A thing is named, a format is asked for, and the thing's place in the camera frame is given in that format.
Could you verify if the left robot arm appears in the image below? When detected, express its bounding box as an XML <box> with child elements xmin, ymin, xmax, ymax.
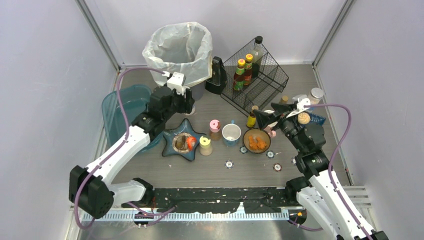
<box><xmin>69</xmin><ymin>85</ymin><xmax>195</xmax><ymax>219</ymax></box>

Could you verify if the dark blue plate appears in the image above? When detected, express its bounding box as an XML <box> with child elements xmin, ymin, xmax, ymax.
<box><xmin>308</xmin><ymin>112</ymin><xmax>327</xmax><ymax>126</ymax></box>

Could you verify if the black device behind bin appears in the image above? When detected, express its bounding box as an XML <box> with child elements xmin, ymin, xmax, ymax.
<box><xmin>205</xmin><ymin>56</ymin><xmax>227</xmax><ymax>95</ymax></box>

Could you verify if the small yellow oil bottle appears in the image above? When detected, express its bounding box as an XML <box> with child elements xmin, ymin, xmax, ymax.
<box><xmin>279</xmin><ymin>95</ymin><xmax>289</xmax><ymax>104</ymax></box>

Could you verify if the blue star-shaped plate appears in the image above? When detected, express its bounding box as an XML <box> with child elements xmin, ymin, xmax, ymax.
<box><xmin>161</xmin><ymin>118</ymin><xmax>206</xmax><ymax>162</ymax></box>

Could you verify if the teal transparent plastic tub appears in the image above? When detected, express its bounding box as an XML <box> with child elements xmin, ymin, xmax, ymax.
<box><xmin>101</xmin><ymin>84</ymin><xmax>163</xmax><ymax>154</ymax></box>

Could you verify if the pink cap spice jar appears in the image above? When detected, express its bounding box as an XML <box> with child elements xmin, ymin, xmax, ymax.
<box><xmin>209</xmin><ymin>119</ymin><xmax>222</xmax><ymax>141</ymax></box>

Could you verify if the red poker chip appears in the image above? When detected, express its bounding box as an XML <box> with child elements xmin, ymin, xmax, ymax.
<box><xmin>272</xmin><ymin>163</ymin><xmax>282</xmax><ymax>172</ymax></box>

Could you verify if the black wire rack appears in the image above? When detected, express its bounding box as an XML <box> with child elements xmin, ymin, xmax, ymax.
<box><xmin>221</xmin><ymin>38</ymin><xmax>289</xmax><ymax>116</ymax></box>

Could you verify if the yellow cap sauce bottle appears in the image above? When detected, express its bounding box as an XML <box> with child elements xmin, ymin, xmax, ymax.
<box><xmin>233</xmin><ymin>58</ymin><xmax>246</xmax><ymax>91</ymax></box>
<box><xmin>243</xmin><ymin>53</ymin><xmax>253</xmax><ymax>86</ymax></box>

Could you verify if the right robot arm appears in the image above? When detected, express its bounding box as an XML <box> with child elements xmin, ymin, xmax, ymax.
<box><xmin>253</xmin><ymin>98</ymin><xmax>388</xmax><ymax>240</ymax></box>

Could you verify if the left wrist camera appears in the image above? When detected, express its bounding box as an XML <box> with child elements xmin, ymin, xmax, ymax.
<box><xmin>162</xmin><ymin>71</ymin><xmax>188</xmax><ymax>96</ymax></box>

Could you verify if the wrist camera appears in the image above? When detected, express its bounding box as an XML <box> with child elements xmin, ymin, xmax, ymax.
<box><xmin>286</xmin><ymin>94</ymin><xmax>311</xmax><ymax>119</ymax></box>
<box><xmin>162</xmin><ymin>71</ymin><xmax>188</xmax><ymax>96</ymax></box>

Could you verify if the steamed bun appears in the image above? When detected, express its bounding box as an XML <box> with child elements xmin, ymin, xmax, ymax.
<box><xmin>297</xmin><ymin>112</ymin><xmax>311</xmax><ymax>125</ymax></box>

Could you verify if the blue floral mug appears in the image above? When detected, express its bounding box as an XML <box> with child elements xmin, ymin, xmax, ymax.
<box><xmin>221</xmin><ymin>120</ymin><xmax>242</xmax><ymax>147</ymax></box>

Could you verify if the small brown cap bottle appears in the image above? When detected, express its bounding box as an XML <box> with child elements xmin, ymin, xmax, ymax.
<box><xmin>246</xmin><ymin>105</ymin><xmax>259</xmax><ymax>129</ymax></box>

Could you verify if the pink mug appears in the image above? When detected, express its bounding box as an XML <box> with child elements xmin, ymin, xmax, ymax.
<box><xmin>264</xmin><ymin>121</ymin><xmax>278</xmax><ymax>138</ymax></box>

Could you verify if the yellow cap spice jar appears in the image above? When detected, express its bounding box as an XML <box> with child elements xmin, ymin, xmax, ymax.
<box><xmin>199</xmin><ymin>136</ymin><xmax>213</xmax><ymax>156</ymax></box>

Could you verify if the black cap glass bottle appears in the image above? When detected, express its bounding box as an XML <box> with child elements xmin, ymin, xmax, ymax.
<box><xmin>250</xmin><ymin>35</ymin><xmax>264</xmax><ymax>79</ymax></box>

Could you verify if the shrimp on plate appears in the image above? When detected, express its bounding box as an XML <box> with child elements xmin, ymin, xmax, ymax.
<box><xmin>186</xmin><ymin>136</ymin><xmax>197</xmax><ymax>151</ymax></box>

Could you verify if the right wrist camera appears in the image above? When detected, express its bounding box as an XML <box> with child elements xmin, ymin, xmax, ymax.
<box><xmin>286</xmin><ymin>94</ymin><xmax>311</xmax><ymax>119</ymax></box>

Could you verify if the grey trash bin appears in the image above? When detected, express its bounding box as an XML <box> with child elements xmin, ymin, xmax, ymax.
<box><xmin>190</xmin><ymin>81</ymin><xmax>206</xmax><ymax>101</ymax></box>

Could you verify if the brown bowl with nuggets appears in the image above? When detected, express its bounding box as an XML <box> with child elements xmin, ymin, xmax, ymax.
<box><xmin>242</xmin><ymin>128</ymin><xmax>271</xmax><ymax>154</ymax></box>

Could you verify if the white trash bag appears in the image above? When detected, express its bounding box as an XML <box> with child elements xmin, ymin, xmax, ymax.
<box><xmin>142</xmin><ymin>22</ymin><xmax>213</xmax><ymax>88</ymax></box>

